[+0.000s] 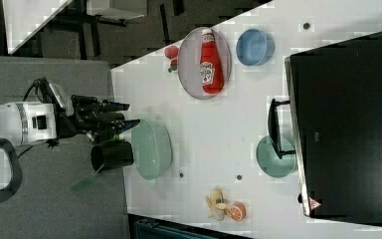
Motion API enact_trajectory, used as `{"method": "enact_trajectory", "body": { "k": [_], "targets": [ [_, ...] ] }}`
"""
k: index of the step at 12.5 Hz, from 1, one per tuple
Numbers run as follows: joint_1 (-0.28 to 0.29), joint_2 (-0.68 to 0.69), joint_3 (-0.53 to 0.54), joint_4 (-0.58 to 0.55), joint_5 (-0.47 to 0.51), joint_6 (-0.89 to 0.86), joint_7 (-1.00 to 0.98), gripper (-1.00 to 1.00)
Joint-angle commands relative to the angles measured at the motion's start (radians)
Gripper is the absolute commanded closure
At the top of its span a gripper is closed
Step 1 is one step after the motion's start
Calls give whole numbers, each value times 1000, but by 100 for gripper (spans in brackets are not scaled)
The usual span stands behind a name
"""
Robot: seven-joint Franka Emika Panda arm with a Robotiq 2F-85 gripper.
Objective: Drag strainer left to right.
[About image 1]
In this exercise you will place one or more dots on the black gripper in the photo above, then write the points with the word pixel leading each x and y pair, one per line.
pixel 75 115

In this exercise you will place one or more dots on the green oval strainer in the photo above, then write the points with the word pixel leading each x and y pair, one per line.
pixel 152 151

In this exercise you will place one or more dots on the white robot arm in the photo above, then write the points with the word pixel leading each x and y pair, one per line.
pixel 51 117

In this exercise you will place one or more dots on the black utensil holder cup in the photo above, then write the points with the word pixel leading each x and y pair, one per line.
pixel 111 155

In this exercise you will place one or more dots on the green slotted spatula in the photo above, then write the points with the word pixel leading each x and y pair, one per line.
pixel 88 181

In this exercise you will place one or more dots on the small toy strawberry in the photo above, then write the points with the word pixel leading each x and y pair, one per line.
pixel 174 65

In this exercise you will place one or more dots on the large toy strawberry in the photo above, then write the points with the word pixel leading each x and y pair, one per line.
pixel 171 52

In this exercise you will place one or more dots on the grey round plate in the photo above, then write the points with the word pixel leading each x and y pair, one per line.
pixel 189 63

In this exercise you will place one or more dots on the red ketchup bottle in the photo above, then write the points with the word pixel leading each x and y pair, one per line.
pixel 211 72

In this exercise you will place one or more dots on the peeled toy banana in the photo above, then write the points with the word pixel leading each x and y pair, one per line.
pixel 217 205

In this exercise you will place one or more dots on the toy orange half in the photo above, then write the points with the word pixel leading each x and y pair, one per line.
pixel 238 211

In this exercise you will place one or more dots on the blue bowl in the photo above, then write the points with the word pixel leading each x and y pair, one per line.
pixel 255 47

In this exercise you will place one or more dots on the green bowl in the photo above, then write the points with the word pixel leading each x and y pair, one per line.
pixel 270 163

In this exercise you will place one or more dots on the black toaster oven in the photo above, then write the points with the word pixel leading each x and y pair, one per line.
pixel 335 101

